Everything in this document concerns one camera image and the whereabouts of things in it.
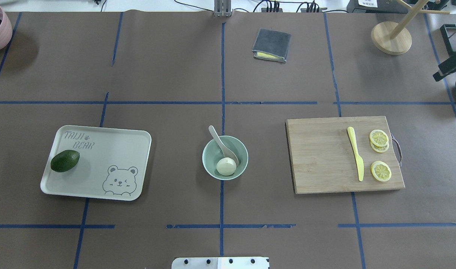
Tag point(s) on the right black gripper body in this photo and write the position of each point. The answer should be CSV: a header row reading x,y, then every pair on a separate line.
x,y
448,65

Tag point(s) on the white ceramic spoon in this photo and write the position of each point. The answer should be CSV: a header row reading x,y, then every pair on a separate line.
x,y
225,150

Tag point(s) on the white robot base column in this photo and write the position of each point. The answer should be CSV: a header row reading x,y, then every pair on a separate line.
x,y
221,263

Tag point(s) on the mint green bowl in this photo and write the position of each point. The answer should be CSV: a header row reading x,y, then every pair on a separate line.
x,y
212,154

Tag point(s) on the wooden mug tree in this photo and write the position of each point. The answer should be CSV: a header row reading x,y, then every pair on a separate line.
x,y
393,38

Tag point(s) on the lemon slice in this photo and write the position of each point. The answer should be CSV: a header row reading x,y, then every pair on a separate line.
x,y
381,171
379,138
380,149

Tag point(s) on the yellow plastic knife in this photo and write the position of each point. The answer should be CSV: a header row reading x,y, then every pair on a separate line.
x,y
358,159

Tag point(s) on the wooden cutting board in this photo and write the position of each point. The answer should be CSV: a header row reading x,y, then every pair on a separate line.
x,y
322,158

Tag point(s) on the grey yellow sponge cloth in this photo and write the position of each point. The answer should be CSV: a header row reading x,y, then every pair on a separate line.
x,y
271,45

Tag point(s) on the white rectangular tray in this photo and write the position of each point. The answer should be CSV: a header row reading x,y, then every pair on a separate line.
x,y
112,163

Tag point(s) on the green avocado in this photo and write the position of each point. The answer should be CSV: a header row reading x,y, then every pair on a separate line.
x,y
65,161

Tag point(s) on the aluminium frame post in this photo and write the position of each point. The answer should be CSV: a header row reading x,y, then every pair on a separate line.
x,y
222,8

